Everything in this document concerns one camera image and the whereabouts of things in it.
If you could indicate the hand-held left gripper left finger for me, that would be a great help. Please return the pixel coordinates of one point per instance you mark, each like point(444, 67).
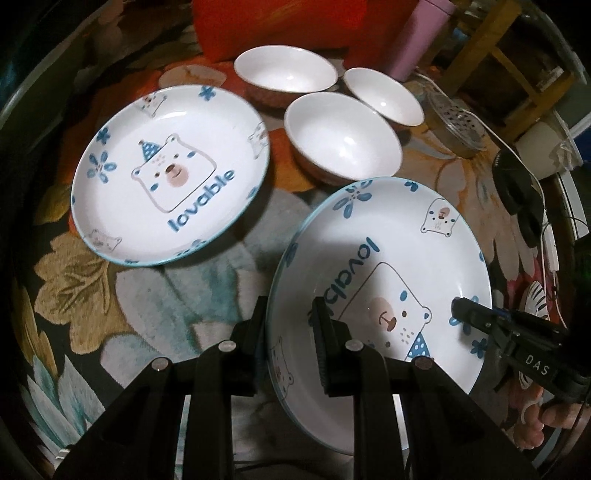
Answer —
point(248, 355)

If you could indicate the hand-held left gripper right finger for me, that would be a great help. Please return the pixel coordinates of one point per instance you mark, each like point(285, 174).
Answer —
point(330, 355)

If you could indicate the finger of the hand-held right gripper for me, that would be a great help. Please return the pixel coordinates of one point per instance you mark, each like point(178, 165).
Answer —
point(475, 316)

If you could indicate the white bear print plate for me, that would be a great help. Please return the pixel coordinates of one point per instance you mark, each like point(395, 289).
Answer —
point(157, 184)
point(392, 258)

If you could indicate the white bowl brown outside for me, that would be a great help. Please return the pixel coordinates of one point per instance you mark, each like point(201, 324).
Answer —
point(286, 69)
point(383, 94)
point(344, 136)

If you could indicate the person's right hand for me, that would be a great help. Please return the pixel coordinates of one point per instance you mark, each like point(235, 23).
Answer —
point(561, 422)

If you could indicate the white power strip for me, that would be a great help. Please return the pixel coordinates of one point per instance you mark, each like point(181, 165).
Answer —
point(552, 249)

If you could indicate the black slipper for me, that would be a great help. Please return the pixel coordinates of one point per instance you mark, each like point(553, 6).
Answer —
point(515, 184)
point(531, 228)

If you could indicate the wooden stool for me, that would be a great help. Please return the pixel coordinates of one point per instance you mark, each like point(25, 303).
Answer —
point(521, 60)

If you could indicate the pink bottle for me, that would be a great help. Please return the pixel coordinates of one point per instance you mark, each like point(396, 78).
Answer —
point(420, 37)

